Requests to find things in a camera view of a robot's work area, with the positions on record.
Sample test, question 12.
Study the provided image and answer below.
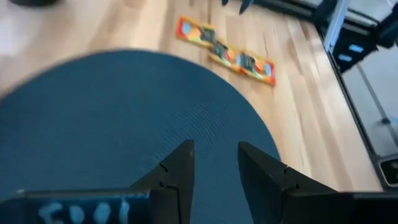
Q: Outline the round dark woven placemat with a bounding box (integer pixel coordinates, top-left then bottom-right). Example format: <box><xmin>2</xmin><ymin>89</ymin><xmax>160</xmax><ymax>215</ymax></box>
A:
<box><xmin>0</xmin><ymin>49</ymin><xmax>282</xmax><ymax>224</ymax></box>

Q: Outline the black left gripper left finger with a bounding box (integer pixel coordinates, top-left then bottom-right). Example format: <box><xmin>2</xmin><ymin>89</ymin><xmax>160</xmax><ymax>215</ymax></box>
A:
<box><xmin>0</xmin><ymin>139</ymin><xmax>196</xmax><ymax>224</ymax></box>

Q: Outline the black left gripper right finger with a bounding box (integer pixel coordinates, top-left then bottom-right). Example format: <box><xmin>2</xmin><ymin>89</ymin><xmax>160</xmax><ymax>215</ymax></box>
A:
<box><xmin>238</xmin><ymin>141</ymin><xmax>398</xmax><ymax>224</ymax></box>

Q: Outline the mango orange tea packet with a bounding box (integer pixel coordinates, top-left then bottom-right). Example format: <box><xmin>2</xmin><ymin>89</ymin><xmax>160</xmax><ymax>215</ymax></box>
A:
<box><xmin>208</xmin><ymin>39</ymin><xmax>243</xmax><ymax>73</ymax></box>
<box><xmin>236</xmin><ymin>52</ymin><xmax>277</xmax><ymax>86</ymax></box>
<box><xmin>175</xmin><ymin>16</ymin><xmax>217</xmax><ymax>48</ymax></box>

